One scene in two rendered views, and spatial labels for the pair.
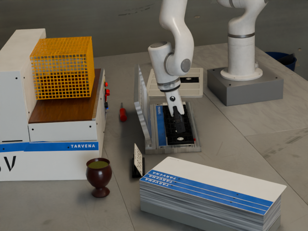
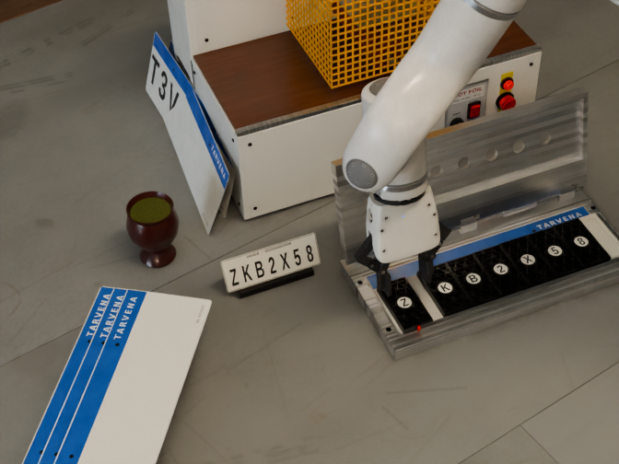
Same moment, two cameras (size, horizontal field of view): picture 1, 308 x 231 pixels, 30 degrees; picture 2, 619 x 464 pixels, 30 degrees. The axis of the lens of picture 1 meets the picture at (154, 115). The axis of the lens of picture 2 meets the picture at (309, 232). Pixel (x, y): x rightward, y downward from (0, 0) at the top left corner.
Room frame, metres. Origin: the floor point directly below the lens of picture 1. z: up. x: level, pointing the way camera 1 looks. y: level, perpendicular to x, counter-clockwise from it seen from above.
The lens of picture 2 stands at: (1.40, -1.15, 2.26)
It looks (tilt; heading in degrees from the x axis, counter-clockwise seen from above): 45 degrees down; 70
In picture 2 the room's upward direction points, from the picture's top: 2 degrees counter-clockwise
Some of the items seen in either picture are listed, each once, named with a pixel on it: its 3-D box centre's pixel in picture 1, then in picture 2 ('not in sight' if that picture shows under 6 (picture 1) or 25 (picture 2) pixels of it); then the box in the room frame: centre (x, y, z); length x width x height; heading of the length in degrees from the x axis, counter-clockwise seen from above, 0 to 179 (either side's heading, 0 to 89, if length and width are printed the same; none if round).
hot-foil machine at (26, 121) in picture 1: (52, 85); (397, 15); (2.16, 0.40, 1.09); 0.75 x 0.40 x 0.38; 0
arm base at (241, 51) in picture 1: (241, 54); not in sight; (2.48, -0.41, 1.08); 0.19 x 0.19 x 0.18
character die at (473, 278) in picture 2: (178, 127); (473, 281); (2.06, -0.09, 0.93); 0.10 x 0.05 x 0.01; 90
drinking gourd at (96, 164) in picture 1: (99, 178); (154, 231); (1.63, 0.18, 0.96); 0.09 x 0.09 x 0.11
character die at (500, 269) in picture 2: (177, 122); (500, 271); (2.11, -0.09, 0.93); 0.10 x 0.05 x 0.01; 90
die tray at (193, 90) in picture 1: (175, 82); not in sight; (2.65, -0.11, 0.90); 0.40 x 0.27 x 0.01; 174
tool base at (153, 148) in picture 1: (170, 124); (492, 263); (2.11, -0.06, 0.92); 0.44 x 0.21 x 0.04; 0
